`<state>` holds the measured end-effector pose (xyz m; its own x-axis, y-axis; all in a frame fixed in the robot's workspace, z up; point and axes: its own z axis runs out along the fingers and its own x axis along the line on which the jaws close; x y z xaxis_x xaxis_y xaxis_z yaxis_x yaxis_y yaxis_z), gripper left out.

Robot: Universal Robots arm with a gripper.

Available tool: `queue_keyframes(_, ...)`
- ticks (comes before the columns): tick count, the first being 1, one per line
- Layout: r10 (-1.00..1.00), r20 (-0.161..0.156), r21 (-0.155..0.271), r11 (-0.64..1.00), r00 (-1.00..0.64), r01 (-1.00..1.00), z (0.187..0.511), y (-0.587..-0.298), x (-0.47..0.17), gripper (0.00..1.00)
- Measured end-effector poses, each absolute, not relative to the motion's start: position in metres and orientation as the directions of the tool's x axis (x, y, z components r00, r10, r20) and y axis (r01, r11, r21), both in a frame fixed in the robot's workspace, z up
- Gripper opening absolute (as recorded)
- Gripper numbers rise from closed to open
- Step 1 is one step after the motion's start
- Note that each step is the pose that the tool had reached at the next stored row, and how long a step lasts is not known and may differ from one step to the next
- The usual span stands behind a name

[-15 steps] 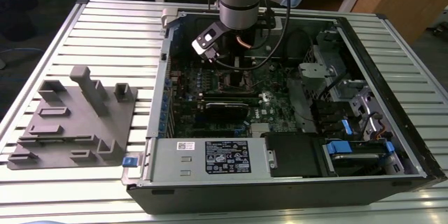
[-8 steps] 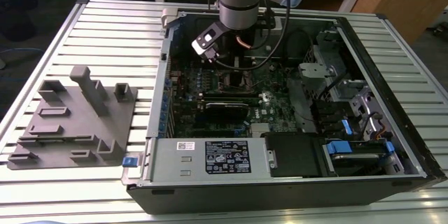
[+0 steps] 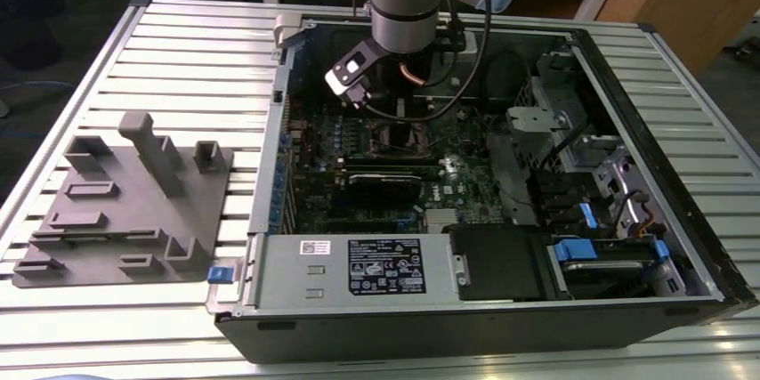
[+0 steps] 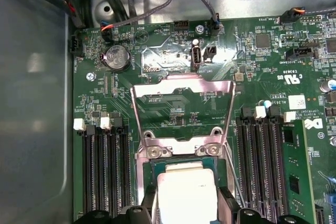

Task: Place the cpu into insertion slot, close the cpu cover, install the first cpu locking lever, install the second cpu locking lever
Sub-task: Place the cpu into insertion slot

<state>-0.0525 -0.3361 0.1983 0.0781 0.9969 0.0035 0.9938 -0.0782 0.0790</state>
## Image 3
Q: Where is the grey parts rack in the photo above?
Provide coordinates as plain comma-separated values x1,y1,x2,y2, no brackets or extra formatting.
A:
9,110,236,290

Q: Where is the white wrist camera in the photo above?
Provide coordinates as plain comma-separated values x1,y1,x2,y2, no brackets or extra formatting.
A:
438,19,478,55
324,38,374,109

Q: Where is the green motherboard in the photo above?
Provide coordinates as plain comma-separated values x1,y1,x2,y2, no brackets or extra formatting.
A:
288,99,517,237

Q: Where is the grey power supply unit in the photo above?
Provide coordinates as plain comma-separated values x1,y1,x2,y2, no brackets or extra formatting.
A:
240,232,468,311

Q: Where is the silver metal drive cage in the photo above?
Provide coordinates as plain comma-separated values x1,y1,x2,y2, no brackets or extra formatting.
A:
486,51,669,239

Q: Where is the wooden cabinet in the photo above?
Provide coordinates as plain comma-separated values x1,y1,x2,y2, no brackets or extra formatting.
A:
594,0,760,75

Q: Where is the grey plastic case latch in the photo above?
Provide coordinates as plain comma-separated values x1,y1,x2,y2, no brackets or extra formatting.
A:
273,13,308,50

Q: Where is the blue disk carrier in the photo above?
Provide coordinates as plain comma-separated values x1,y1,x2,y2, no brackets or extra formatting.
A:
573,201,600,229
549,239,670,273

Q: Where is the black wire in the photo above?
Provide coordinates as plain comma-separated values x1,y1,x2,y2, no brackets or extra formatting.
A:
537,125,590,170

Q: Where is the black graphics card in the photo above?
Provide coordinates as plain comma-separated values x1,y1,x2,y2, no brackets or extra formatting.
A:
346,170,424,214

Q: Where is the CPU socket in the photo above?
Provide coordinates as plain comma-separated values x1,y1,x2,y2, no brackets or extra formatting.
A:
366,120,434,158

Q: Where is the grey metal bracket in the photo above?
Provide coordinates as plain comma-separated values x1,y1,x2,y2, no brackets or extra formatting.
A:
505,106,565,146

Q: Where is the copper cable sleeve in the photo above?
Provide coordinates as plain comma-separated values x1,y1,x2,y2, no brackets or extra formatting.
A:
396,62,428,87

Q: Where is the black open PC case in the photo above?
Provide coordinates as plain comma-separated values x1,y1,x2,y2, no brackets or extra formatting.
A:
204,13,760,366

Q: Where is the blue floor cable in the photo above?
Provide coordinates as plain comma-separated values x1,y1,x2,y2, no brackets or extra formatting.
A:
0,80,77,97

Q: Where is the metal locking lever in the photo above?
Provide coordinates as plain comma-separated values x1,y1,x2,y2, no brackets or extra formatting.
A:
428,123,461,149

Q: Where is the silver CPU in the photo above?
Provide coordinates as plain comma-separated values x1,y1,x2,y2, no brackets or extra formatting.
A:
384,125,417,150

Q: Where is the silver chipset heat sink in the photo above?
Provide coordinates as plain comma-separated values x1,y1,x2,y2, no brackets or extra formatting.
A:
424,208,464,226

